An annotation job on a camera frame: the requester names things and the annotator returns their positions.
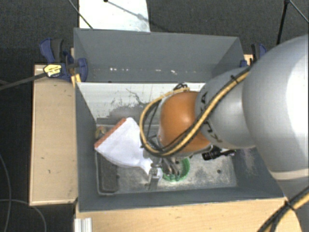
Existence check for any yellow-brown small object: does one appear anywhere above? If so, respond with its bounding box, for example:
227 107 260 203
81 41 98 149
95 126 108 140

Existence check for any black cylinder on white bracket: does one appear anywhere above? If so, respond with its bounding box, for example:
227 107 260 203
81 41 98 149
201 145 238 161

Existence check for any pale wood board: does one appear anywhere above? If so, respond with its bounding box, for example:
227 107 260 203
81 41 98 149
28 63 79 206

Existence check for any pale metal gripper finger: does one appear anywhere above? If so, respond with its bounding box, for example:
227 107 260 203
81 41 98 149
147 165 162 191

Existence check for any white cloth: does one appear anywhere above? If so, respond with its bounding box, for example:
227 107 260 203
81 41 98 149
95 116 154 176

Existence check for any grey metal bin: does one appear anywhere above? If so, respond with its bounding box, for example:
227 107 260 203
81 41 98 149
72 27 286 213

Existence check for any red-brown flat block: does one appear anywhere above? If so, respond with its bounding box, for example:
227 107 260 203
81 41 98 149
93 118 127 150

